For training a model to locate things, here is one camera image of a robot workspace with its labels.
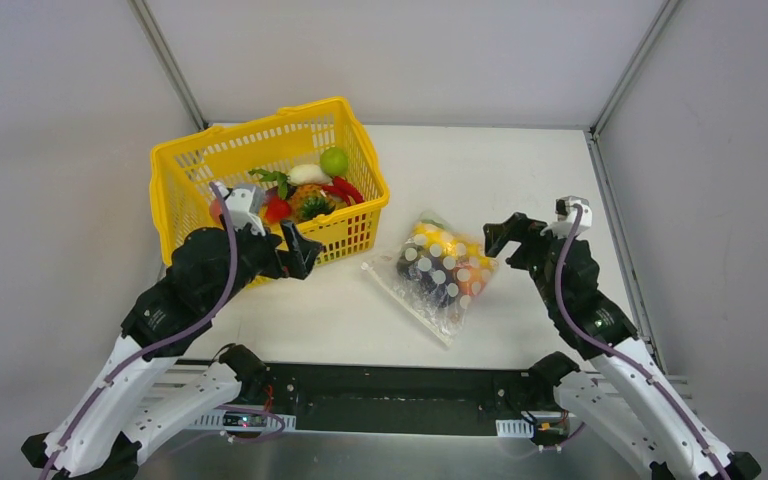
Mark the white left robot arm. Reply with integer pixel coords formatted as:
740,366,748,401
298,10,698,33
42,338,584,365
21,221,323,479

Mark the red toy chili pepper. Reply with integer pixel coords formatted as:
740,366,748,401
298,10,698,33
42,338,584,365
332,176,365,205

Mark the green toy apple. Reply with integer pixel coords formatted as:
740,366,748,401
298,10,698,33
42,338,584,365
319,146,350,177

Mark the white toy onion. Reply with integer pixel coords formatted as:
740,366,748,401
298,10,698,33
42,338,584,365
248,164,332,200

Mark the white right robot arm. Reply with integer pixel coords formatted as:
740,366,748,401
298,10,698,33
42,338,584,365
483,201,762,479

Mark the orange toy pineapple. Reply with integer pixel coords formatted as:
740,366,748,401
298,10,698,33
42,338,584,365
288,184,336,223

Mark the red toy strawberry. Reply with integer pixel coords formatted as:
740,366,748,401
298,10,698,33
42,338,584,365
263,196,293,224

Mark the clear zip top bag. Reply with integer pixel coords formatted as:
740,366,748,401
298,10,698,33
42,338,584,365
362,210,499,347

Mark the purple toy eggplant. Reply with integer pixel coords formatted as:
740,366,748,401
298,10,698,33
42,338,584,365
396,255,461,309

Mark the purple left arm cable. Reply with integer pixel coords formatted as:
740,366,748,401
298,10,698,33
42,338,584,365
38,181,287,480

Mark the orange toy peach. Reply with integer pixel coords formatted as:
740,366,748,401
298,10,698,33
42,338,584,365
455,265,494,297

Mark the yellow plastic shopping basket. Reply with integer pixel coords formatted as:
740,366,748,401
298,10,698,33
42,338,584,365
149,97,390,265

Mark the pink toy peach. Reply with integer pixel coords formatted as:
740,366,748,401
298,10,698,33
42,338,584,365
209,198,224,228

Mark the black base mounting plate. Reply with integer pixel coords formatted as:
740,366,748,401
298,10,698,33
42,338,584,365
231,363,572,439

